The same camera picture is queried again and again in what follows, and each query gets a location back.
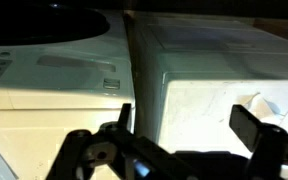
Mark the white crumpled cloth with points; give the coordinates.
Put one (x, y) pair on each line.
(260, 105)

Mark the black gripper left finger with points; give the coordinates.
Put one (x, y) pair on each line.
(124, 116)

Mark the white front-load washing machine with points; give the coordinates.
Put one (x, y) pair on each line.
(67, 100)

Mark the white dryer machine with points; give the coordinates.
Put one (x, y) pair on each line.
(217, 66)

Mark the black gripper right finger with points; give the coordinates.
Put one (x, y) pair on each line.
(245, 128)

